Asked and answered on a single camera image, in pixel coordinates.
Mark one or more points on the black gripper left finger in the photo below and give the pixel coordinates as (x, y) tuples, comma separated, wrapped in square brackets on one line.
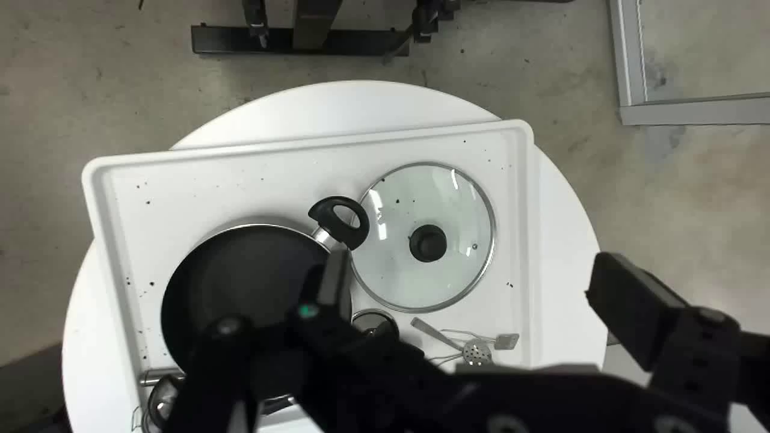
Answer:
[(239, 366)]

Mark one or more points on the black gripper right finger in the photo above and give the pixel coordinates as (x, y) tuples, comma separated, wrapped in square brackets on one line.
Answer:
[(691, 352)]

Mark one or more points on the round glass pot lid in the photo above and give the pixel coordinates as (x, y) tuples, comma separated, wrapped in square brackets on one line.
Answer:
[(430, 235)]

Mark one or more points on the black nonstick pot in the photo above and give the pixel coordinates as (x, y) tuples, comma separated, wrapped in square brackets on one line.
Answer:
[(256, 269)]

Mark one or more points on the round white table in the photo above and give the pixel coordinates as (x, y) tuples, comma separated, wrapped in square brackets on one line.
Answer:
[(99, 393)]

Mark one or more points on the black metal stand base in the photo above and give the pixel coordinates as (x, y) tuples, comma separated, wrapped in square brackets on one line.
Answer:
[(314, 31)]

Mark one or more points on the grey metal frame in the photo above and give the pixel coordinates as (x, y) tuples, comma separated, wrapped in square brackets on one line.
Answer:
[(691, 60)]

